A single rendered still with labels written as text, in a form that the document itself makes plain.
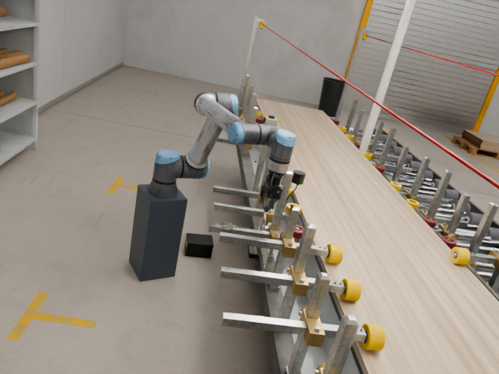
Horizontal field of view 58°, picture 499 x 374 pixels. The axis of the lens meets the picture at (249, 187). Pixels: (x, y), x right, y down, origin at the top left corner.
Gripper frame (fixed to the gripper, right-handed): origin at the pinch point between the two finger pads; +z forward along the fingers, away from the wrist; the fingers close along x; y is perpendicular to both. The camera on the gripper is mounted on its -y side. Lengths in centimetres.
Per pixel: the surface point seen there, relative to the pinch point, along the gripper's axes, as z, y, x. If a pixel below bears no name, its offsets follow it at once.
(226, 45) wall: 19, -807, -7
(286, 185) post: -10.3, -6.9, 7.7
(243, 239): 4.7, 22.4, -10.5
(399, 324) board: 10, 57, 46
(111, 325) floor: 101, -26, -66
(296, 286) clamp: 4, 50, 7
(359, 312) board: 10, 52, 32
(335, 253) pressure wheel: 4.2, 23.3, 28.3
